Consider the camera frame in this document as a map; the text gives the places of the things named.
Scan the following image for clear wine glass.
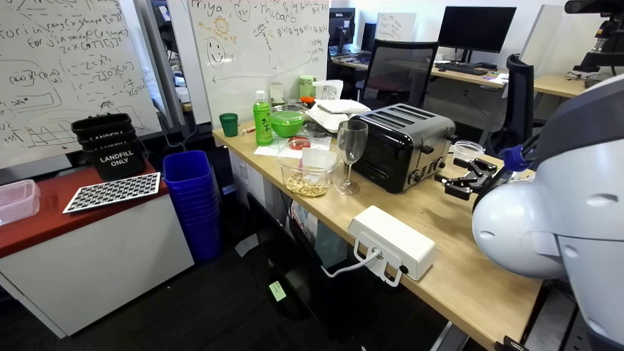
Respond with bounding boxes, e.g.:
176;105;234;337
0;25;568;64
338;117;369;193

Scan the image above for white mug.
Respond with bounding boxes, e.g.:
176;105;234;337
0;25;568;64
314;80;343;99

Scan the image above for whiteboard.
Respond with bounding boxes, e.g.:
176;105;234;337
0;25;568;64
189;0;330;119
0;0;160;168

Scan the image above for red small dish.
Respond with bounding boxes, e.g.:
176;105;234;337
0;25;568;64
289;136;310;150

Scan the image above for black computer monitor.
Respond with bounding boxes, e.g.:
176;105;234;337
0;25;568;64
439;6;515;62

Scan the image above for green plastic bowl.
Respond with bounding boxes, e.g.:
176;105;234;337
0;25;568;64
269;111;304;138

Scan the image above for light green cup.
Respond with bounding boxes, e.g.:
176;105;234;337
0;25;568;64
297;76;316;97

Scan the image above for stack of white plates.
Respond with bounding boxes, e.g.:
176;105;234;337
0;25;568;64
306;99;369;133

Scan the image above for green plastic bottle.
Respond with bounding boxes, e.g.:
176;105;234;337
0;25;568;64
254;90;273;146

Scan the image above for clear glass bowl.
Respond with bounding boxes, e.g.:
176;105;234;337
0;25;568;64
281;158;334;199

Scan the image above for dark green cup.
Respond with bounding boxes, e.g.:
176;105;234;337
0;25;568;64
219;113;238;136

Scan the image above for white power box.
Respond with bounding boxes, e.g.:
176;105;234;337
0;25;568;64
347;205;435;287

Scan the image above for clear plastic container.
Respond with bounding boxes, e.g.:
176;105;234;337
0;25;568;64
0;179;41;226

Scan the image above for right whiteboard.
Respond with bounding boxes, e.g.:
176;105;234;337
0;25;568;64
189;0;330;119

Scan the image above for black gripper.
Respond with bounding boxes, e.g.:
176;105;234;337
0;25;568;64
443;158;511;201

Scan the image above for red top white cabinet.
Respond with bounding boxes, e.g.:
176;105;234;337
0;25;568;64
0;168;193;339

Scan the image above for black chair back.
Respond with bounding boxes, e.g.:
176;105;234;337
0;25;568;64
492;55;535;154

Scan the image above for black and silver toaster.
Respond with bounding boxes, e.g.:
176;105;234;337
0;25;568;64
353;103;457;193

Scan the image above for left whiteboard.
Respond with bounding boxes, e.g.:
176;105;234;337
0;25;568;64
0;0;160;168

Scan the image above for stacked blue bins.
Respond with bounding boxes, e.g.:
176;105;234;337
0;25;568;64
164;150;221;263

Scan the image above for stacked black bins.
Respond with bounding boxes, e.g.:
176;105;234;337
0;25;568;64
70;113;146;179

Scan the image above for small clear plastic cup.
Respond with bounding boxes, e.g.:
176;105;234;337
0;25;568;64
451;140;486;160

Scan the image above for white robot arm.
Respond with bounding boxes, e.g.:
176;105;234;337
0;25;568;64
472;74;624;347

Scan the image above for black mesh office chair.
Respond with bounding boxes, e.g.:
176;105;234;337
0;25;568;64
361;39;439;109

